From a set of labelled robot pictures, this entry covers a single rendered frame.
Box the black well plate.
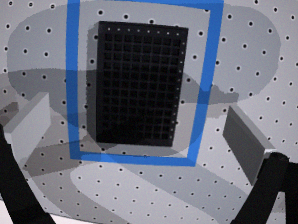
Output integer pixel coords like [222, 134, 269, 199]
[96, 21, 189, 147]

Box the grey flat base plate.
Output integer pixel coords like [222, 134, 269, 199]
[0, 0, 298, 224]

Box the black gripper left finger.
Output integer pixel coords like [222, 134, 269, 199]
[0, 92, 56, 224]

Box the blue tape rectangle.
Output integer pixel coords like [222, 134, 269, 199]
[66, 0, 224, 167]

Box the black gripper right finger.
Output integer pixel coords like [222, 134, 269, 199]
[223, 105, 298, 224]

